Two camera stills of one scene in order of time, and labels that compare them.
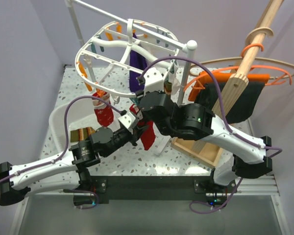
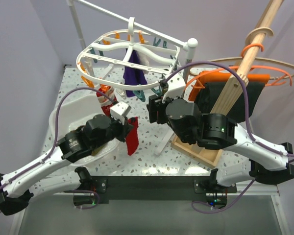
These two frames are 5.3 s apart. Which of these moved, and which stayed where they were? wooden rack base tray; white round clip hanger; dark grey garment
Moved: white round clip hanger
Stayed: wooden rack base tray; dark grey garment
